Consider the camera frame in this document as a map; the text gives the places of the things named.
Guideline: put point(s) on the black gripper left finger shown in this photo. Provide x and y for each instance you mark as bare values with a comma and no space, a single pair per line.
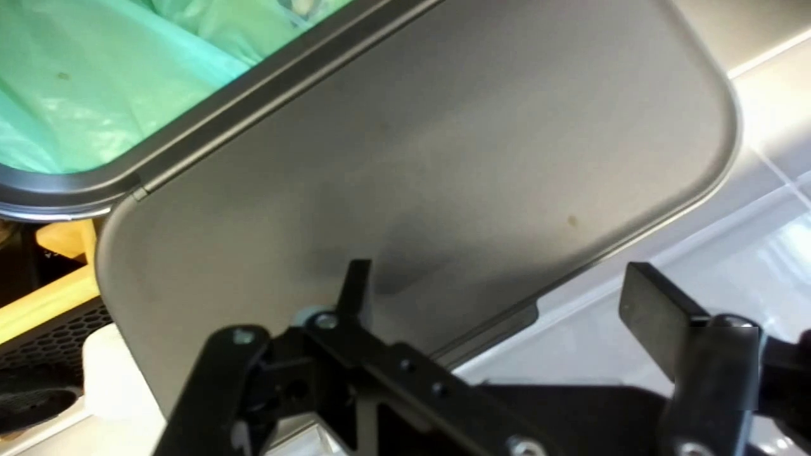
396,370

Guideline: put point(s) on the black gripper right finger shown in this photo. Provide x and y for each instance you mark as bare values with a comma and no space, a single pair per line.
668,321

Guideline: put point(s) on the stainless steel lidded bin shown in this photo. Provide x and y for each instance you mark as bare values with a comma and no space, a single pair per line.
420,169

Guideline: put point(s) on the green bin liner bag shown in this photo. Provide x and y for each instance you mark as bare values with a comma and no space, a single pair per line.
102,66

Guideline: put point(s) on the wooden pod rack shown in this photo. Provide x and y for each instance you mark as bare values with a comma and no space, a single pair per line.
52,294

